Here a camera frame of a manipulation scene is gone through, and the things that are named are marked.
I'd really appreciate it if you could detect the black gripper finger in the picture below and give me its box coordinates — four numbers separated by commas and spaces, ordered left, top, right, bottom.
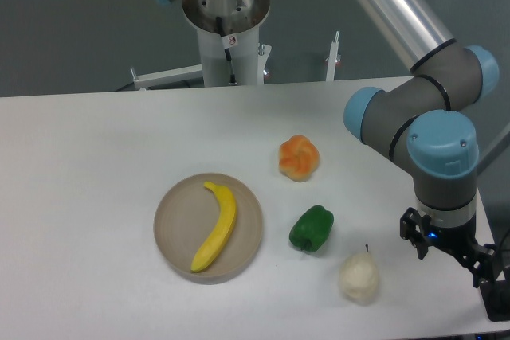
442, 239, 496, 288
399, 207, 432, 260

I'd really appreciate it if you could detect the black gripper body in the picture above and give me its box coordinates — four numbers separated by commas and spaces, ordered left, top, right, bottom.
419, 216, 477, 253

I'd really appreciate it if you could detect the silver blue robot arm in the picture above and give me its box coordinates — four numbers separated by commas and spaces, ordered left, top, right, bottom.
161, 0, 503, 286

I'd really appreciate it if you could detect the yellow banana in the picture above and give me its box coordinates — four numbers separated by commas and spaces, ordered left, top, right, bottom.
190, 181, 237, 273

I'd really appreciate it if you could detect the beige round plate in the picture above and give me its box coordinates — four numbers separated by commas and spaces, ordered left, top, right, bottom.
154, 173, 264, 284

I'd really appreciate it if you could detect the white pear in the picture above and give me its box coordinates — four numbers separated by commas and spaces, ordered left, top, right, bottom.
339, 244, 379, 304

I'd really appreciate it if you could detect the green bell pepper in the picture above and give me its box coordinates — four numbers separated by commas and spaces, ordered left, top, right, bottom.
288, 205, 334, 252

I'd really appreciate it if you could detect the orange bread roll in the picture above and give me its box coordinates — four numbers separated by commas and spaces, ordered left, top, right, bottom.
278, 135, 320, 182

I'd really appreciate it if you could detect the white upright bracket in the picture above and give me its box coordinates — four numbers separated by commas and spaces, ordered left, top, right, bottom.
325, 30, 341, 81

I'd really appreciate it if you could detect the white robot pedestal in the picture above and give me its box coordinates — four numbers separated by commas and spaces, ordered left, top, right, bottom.
197, 27, 264, 87

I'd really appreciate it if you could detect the white metal frame bracket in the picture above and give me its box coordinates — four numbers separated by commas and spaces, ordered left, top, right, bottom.
130, 64, 202, 89

